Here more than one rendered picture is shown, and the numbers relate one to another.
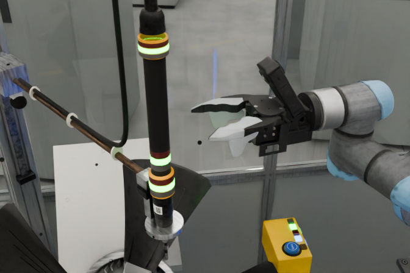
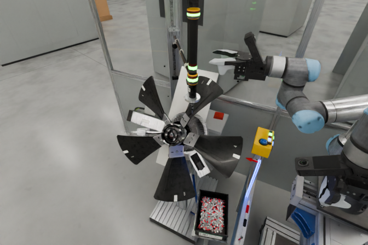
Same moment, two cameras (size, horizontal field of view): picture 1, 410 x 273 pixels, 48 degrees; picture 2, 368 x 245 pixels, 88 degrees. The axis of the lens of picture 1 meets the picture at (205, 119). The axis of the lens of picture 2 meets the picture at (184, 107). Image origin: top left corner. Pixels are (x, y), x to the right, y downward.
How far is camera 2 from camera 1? 0.31 m
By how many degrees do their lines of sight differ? 29
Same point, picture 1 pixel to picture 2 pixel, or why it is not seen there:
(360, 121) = (294, 77)
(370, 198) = not seen: hidden behind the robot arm
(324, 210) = (303, 141)
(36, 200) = not seen: hidden behind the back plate
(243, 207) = (260, 123)
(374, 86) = (310, 61)
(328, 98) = (277, 60)
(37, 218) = not seen: hidden behind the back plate
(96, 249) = (183, 108)
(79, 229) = (180, 99)
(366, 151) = (292, 94)
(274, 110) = (245, 58)
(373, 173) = (289, 105)
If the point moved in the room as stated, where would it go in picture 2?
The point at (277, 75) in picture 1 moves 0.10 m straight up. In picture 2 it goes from (249, 40) to (256, 6)
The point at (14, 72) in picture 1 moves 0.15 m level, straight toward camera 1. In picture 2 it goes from (174, 33) to (170, 41)
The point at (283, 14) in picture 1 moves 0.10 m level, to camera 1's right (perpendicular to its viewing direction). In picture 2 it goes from (307, 31) to (327, 34)
